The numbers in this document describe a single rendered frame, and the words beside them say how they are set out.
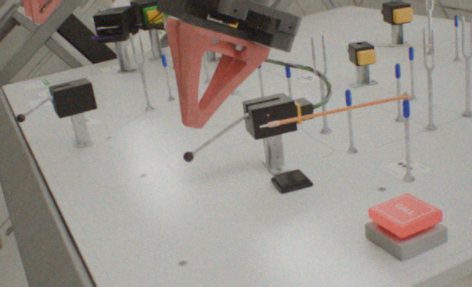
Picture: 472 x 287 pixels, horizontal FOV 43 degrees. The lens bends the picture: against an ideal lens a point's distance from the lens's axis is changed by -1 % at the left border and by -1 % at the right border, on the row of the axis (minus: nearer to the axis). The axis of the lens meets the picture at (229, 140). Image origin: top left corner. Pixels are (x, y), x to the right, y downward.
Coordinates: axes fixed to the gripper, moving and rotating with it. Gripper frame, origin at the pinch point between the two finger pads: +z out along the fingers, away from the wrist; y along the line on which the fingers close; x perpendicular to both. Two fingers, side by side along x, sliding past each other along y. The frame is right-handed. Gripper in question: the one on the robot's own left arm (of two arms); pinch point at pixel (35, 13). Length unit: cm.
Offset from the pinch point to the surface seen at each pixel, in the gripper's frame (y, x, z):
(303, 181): -36.8, -25.9, 7.4
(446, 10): 251, -364, -56
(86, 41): 69, -31, 11
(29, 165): -2.5, -3.8, 22.1
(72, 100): -0.2, -8.5, 11.4
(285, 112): -30.9, -24.7, 0.9
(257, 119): -30.1, -21.6, 2.6
